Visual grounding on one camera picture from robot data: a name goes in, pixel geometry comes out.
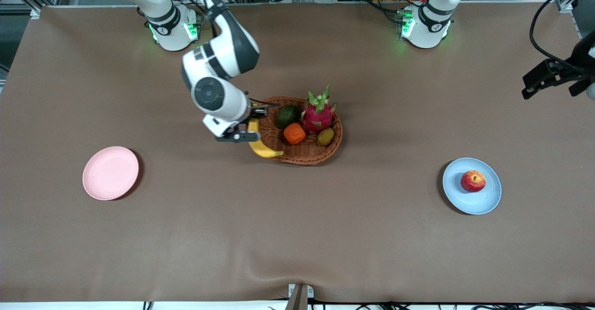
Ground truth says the yellow banana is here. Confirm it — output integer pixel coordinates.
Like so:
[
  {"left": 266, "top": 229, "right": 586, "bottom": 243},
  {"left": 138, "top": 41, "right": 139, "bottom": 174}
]
[{"left": 247, "top": 119, "right": 284, "bottom": 158}]

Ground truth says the red apple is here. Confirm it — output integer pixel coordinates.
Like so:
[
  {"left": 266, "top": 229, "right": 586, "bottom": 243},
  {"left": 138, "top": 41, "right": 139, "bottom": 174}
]
[{"left": 461, "top": 170, "right": 487, "bottom": 193}]

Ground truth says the dark green avocado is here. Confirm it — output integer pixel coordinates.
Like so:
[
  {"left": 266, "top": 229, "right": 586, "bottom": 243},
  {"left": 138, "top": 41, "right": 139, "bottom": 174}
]
[{"left": 278, "top": 105, "right": 300, "bottom": 129}]

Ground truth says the orange tangerine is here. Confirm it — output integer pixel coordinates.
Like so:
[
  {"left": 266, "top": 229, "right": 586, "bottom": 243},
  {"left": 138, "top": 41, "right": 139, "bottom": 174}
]
[{"left": 284, "top": 123, "right": 306, "bottom": 145}]

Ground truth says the pink dragon fruit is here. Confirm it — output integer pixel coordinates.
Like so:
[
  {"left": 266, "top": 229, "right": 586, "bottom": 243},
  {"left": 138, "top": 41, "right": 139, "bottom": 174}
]
[{"left": 301, "top": 84, "right": 337, "bottom": 133}]

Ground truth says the brown wicker basket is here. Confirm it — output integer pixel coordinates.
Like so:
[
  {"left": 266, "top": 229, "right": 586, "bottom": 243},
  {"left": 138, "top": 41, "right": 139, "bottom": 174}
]
[{"left": 253, "top": 96, "right": 343, "bottom": 165}]

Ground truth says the brown green kiwi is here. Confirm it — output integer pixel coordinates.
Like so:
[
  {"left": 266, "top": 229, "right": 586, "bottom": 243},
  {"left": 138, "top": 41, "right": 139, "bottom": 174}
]
[{"left": 317, "top": 127, "right": 336, "bottom": 147}]

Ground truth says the pink plate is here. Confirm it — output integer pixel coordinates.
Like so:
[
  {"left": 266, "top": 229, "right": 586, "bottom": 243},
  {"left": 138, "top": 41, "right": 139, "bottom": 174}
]
[{"left": 82, "top": 146, "right": 139, "bottom": 201}]

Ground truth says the brown table cloth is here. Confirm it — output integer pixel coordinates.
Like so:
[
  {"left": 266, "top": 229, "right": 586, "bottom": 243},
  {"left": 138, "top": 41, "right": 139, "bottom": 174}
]
[{"left": 0, "top": 2, "right": 595, "bottom": 304}]

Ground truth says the light blue plate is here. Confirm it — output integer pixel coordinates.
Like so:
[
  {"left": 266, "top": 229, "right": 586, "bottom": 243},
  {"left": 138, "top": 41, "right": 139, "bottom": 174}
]
[{"left": 442, "top": 158, "right": 502, "bottom": 216}]

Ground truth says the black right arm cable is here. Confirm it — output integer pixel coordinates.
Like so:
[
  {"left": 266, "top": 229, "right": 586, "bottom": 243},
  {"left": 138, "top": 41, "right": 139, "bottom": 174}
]
[{"left": 245, "top": 97, "right": 281, "bottom": 109}]

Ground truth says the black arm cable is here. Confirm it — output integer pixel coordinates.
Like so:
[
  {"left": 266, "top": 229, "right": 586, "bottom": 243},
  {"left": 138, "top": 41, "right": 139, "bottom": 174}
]
[
  {"left": 530, "top": 0, "right": 595, "bottom": 72},
  {"left": 245, "top": 97, "right": 281, "bottom": 109}
]

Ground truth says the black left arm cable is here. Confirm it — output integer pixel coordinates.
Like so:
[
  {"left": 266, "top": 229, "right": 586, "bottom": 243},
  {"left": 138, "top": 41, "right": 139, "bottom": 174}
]
[{"left": 530, "top": 0, "right": 595, "bottom": 72}]

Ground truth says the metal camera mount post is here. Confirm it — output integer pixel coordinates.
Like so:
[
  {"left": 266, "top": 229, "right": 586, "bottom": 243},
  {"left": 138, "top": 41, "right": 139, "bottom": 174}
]
[{"left": 284, "top": 284, "right": 315, "bottom": 310}]

